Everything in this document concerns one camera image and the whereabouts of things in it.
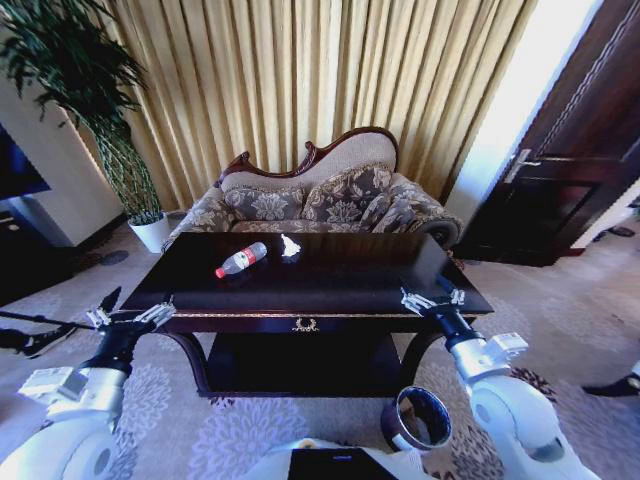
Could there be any floral upholstered sofa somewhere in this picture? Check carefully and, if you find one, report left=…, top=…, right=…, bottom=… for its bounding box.
left=162, top=126, right=464, bottom=254

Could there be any small floral cushion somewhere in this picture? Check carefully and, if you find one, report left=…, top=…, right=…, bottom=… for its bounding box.
left=222, top=186, right=307, bottom=224

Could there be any crumpled white paper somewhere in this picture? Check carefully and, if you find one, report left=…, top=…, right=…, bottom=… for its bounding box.
left=278, top=233, right=303, bottom=264

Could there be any person's dark shoe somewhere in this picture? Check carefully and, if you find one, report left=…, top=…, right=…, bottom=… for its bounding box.
left=581, top=373, right=640, bottom=399

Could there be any silver door handle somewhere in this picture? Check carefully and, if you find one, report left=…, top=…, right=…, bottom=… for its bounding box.
left=503, top=148, right=542, bottom=186

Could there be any round dark trash bin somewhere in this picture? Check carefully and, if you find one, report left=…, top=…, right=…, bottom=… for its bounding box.
left=380, top=385, right=454, bottom=454

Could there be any white robot front shell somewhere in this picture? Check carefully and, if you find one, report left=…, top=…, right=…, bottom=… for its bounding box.
left=243, top=437, right=427, bottom=480

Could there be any dark television cabinet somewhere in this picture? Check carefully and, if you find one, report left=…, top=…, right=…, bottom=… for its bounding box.
left=0, top=194, right=94, bottom=307

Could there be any dark wooden coffee table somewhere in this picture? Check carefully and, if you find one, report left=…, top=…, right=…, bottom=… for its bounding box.
left=119, top=230, right=496, bottom=399

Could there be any dark television screen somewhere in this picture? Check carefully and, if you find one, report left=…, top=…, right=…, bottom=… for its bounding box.
left=0, top=123, right=53, bottom=202

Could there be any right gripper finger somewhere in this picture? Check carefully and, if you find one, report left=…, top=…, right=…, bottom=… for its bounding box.
left=398, top=285, right=437, bottom=316
left=433, top=272, right=468, bottom=307

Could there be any golden pleated curtain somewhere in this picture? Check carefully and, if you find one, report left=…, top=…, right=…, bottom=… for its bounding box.
left=98, top=0, right=542, bottom=217

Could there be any large floral cushion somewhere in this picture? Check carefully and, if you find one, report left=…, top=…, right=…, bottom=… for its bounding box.
left=301, top=164, right=397, bottom=225

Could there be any white plant pot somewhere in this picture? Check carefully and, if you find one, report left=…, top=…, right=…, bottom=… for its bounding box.
left=127, top=211, right=172, bottom=255

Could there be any person's black sneaker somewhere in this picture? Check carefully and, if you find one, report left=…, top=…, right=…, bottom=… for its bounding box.
left=0, top=323, right=79, bottom=360

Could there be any clear plastic bottle red cap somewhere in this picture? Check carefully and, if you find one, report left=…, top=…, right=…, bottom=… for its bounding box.
left=214, top=241, right=270, bottom=280

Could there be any thin black rod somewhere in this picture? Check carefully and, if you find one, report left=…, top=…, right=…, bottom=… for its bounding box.
left=0, top=310, right=99, bottom=331

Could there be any dark wooden door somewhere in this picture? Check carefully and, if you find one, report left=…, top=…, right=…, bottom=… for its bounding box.
left=452, top=0, right=640, bottom=269

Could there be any tall green potted plant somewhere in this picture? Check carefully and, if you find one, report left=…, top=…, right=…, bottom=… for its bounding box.
left=0, top=0, right=167, bottom=227

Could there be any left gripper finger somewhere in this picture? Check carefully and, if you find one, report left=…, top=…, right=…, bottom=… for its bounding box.
left=85, top=286, right=123, bottom=329
left=132, top=294, right=177, bottom=332

